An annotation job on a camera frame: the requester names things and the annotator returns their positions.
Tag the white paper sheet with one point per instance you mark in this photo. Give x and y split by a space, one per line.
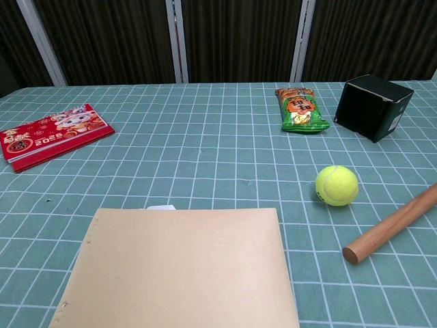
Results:
160 207

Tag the green checkered tablecloth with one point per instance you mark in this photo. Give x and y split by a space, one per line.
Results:
205 153

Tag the black cardboard box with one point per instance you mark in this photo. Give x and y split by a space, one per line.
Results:
392 112

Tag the yellow tennis ball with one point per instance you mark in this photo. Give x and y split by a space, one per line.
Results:
336 186

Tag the dark ribbed partition panel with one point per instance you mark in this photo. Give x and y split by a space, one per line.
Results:
239 41
112 41
375 37
13 44

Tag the green orange snack bag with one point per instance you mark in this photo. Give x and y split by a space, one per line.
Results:
300 109

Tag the red desk calendar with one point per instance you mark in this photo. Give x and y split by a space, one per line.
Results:
51 136

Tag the beige loose-leaf notebook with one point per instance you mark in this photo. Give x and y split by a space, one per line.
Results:
177 266

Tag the wooden rolling pin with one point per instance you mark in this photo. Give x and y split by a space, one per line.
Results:
385 225

